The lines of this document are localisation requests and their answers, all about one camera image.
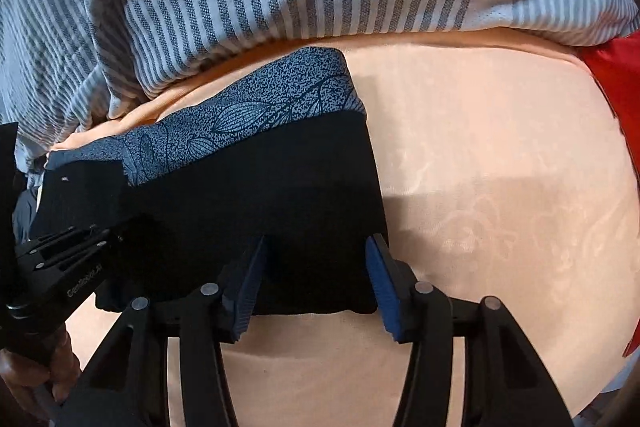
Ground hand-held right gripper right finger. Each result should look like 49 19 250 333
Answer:
365 234 573 427

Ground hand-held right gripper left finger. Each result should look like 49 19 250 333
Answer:
60 235 269 427

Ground peach bed sheet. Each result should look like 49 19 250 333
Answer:
47 27 640 427

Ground black pants with blue stripes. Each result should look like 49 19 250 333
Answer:
29 47 390 317

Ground grey shirt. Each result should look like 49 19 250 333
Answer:
12 184 41 243

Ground red patterned pillow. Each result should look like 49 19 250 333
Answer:
580 38 640 188

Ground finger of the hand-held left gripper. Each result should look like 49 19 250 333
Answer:
15 224 108 256
30 236 124 279

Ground person's left hand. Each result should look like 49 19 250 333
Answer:
0 323 82 419

